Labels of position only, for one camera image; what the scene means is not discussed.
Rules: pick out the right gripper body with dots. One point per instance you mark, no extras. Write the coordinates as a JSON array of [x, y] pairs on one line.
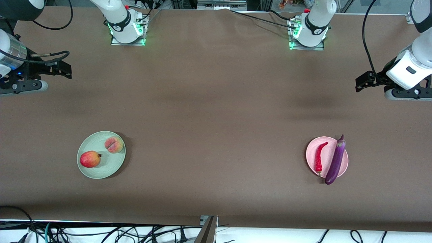
[[35, 68]]

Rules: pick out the purple eggplant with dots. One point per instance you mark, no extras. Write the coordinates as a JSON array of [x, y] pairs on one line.
[[335, 162]]

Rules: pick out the yellow pink peach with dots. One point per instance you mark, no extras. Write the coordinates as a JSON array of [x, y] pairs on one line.
[[114, 145]]

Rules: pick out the red pomegranate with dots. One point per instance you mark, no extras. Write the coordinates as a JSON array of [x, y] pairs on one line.
[[89, 159]]

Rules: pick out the red chili pepper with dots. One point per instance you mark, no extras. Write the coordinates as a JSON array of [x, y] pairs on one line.
[[318, 162]]

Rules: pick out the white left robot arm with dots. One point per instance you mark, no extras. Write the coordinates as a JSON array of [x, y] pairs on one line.
[[317, 20]]

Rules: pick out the aluminium corner profile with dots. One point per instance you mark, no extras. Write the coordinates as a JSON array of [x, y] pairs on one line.
[[409, 18]]

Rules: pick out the pink round plate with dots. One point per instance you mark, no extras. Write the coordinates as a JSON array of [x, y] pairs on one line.
[[329, 158]]

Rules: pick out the green round plate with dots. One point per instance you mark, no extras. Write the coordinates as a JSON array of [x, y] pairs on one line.
[[109, 166]]

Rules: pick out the brown table cover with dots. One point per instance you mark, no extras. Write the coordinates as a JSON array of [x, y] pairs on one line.
[[216, 189]]

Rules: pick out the black power plug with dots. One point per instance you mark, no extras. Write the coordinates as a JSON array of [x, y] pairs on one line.
[[183, 238]]

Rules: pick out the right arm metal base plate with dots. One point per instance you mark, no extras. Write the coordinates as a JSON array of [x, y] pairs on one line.
[[114, 43]]

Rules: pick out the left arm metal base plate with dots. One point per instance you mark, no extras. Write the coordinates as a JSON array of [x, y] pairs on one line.
[[293, 48]]

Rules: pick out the silver aluminium frame beam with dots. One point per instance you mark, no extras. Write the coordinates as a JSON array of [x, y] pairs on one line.
[[221, 5]]

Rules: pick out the aluminium camera post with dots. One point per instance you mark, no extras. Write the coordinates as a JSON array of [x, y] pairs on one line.
[[209, 231]]

